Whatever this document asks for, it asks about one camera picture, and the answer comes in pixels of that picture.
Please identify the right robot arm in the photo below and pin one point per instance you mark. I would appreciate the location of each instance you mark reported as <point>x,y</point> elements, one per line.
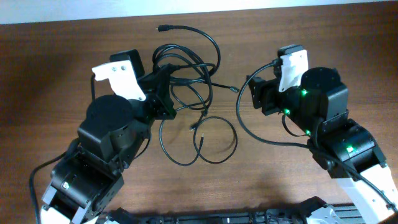
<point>341,146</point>

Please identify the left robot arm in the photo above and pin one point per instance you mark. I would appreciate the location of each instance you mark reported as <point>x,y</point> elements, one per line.
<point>116,129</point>

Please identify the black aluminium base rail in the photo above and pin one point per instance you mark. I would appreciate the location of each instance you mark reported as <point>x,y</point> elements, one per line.
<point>312,210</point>

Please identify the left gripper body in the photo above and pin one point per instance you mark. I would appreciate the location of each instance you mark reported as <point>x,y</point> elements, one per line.
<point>153,94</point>

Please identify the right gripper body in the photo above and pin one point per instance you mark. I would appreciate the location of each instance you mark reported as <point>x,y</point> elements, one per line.
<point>269,93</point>

